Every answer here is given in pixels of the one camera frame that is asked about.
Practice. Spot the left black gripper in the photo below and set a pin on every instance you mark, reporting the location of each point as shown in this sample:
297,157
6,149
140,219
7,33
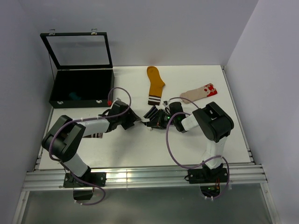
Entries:
132,117

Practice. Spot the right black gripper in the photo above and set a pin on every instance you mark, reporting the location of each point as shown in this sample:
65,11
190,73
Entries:
157,122

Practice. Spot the black white striped ankle sock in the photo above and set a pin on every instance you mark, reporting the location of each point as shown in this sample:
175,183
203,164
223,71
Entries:
151,118

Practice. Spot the beige red reindeer sock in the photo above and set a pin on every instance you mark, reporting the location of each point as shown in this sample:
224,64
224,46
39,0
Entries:
199,93

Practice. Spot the teal sock with red heel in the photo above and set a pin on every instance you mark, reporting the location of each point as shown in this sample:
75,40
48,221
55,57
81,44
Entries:
74,96

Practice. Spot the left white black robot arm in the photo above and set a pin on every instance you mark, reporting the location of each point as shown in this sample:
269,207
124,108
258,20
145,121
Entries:
63,139

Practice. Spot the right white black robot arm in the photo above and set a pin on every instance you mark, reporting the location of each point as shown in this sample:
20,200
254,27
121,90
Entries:
216,126

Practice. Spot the brown pink striped sock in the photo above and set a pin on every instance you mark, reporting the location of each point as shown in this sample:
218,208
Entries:
95,135

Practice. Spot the mustard yellow striped sock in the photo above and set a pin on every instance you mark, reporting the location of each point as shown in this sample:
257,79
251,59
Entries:
156,86

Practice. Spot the black glass-lid display box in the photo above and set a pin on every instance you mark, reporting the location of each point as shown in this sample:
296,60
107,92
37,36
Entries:
84,65

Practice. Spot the aluminium mounting rail frame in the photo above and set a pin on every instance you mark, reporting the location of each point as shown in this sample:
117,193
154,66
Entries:
145,182

